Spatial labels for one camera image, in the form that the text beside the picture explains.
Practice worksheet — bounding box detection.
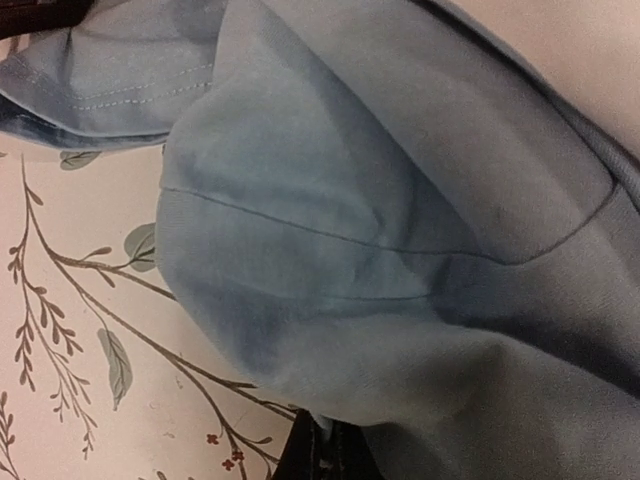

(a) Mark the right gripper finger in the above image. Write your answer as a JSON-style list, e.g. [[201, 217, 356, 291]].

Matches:
[[272, 410, 383, 480]]

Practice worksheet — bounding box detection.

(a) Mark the light blue t-shirt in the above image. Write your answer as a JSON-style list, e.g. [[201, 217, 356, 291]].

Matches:
[[1, 1, 639, 479]]

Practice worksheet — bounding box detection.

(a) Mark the floral patterned table mat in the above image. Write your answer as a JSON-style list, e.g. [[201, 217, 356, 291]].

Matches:
[[1, 136, 294, 479]]

